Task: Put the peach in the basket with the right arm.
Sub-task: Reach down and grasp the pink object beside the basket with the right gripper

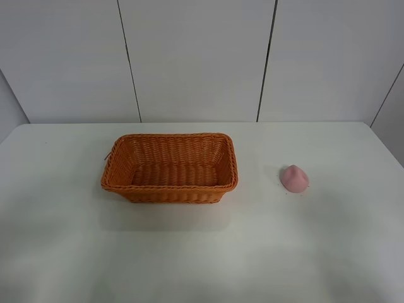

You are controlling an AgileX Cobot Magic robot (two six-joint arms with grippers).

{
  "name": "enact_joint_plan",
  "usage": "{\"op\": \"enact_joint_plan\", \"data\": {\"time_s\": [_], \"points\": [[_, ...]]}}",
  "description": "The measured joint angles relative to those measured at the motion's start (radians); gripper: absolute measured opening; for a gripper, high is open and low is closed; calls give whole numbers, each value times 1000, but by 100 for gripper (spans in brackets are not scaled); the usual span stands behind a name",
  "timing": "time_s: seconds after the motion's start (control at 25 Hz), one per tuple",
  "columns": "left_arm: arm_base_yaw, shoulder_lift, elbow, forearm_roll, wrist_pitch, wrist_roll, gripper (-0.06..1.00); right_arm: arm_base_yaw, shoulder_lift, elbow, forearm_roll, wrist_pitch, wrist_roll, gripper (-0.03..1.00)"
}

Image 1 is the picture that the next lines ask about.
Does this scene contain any pink peach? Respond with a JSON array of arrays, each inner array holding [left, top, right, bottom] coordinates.
[[280, 165, 309, 193]]

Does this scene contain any orange woven plastic basket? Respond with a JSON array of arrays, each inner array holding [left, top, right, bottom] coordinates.
[[100, 133, 238, 204]]

